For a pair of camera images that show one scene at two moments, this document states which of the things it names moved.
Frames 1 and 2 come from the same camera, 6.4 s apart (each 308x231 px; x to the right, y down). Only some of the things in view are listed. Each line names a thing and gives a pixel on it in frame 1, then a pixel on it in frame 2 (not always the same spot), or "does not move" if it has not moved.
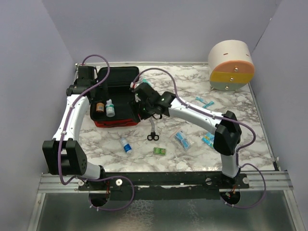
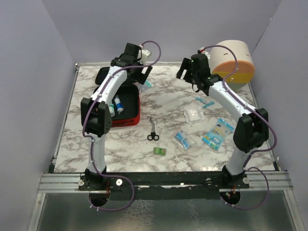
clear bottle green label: x=110 y=111 does not move
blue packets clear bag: x=181 y=136 does not move
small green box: x=160 y=151 does not move
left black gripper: x=105 y=92 -> x=141 y=77
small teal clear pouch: x=145 y=80 does not move
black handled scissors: x=153 y=135 does not move
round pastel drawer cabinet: x=231 y=65 does not move
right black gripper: x=142 y=116 -> x=186 y=65
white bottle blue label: x=126 y=146 -> x=120 y=106
